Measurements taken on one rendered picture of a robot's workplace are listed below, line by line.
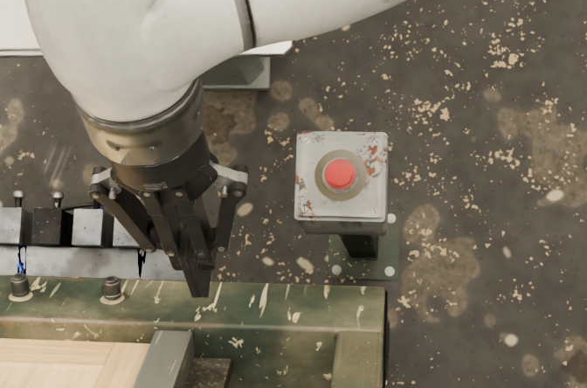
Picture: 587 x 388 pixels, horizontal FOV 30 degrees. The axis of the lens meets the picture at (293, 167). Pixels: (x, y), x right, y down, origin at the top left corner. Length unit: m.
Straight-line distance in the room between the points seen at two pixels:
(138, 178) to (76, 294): 0.76
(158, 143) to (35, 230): 0.92
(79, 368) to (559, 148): 1.29
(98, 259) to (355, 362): 0.48
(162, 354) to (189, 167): 0.64
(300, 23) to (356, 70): 1.72
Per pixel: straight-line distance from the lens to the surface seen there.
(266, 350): 1.46
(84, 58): 0.69
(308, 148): 1.44
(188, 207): 0.87
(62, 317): 1.50
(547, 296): 2.36
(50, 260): 1.69
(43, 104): 2.53
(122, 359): 1.46
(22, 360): 1.49
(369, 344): 1.40
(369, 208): 1.42
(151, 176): 0.80
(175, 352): 1.42
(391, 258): 2.34
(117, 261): 1.66
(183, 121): 0.76
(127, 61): 0.69
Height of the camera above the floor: 2.34
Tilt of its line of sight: 79 degrees down
